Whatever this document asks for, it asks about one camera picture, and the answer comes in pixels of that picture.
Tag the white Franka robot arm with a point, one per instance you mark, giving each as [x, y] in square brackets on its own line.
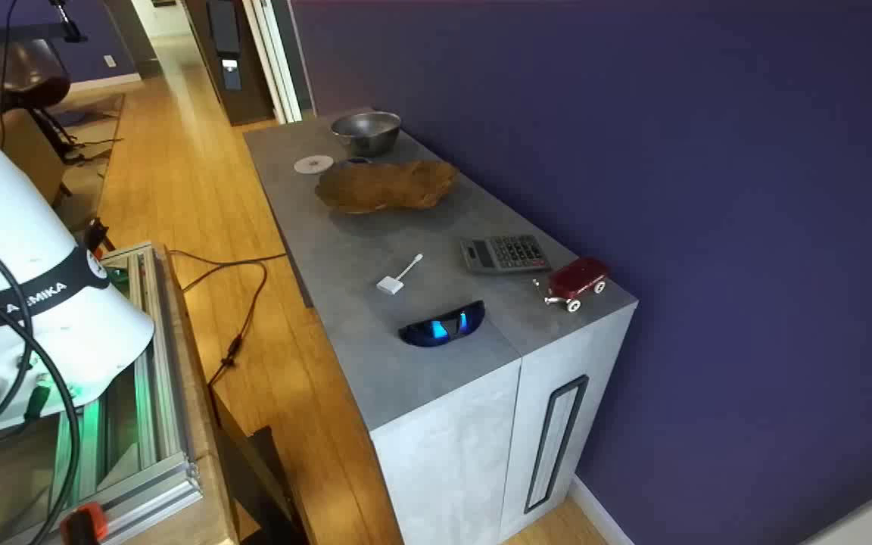
[21, 260]

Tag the metal bowl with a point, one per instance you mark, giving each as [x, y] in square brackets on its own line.
[368, 127]

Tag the small white stick object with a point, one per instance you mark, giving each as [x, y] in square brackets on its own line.
[393, 281]

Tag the black curved object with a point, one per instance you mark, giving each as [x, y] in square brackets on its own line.
[441, 325]

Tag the grey calculator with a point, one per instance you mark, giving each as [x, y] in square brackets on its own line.
[503, 253]

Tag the grey concrete-look cabinet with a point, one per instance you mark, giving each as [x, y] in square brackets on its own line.
[424, 402]

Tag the orange clamp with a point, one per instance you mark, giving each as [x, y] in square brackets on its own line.
[85, 524]

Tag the dark chair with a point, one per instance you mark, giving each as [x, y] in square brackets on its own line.
[30, 73]

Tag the white door frame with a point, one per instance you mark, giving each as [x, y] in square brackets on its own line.
[279, 61]

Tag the aluminium frame stand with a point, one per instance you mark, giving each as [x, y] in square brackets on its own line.
[159, 442]

